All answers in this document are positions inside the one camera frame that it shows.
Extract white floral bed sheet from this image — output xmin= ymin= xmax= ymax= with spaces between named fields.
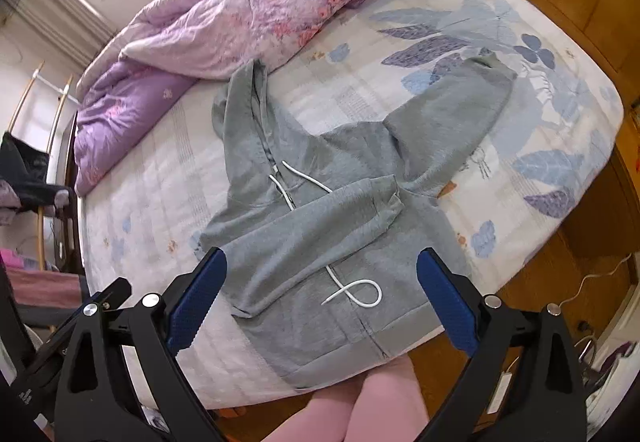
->
xmin=75 ymin=0 xmax=626 ymax=410

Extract wooden clothes rack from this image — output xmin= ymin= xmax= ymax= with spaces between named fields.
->
xmin=5 ymin=62 xmax=81 ymax=273

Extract white purple cloth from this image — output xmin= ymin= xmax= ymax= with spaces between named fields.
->
xmin=585 ymin=337 xmax=640 ymax=428

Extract white cable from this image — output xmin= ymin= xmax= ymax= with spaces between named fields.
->
xmin=557 ymin=252 xmax=636 ymax=313

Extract dark red cloth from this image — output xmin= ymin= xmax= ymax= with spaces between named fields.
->
xmin=5 ymin=267 xmax=91 ymax=327

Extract person's pink pants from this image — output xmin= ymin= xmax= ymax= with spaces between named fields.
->
xmin=260 ymin=357 xmax=436 ymax=442

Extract grey zip hoodie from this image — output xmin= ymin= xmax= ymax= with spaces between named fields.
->
xmin=192 ymin=56 xmax=518 ymax=390

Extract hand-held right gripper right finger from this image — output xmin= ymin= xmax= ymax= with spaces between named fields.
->
xmin=416 ymin=247 xmax=588 ymax=442

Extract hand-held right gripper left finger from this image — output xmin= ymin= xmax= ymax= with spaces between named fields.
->
xmin=56 ymin=247 xmax=236 ymax=442

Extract purple floral quilt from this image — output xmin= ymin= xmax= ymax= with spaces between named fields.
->
xmin=74 ymin=0 xmax=406 ymax=197

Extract beige curtain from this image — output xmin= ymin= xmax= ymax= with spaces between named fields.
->
xmin=0 ymin=0 xmax=116 ymax=67

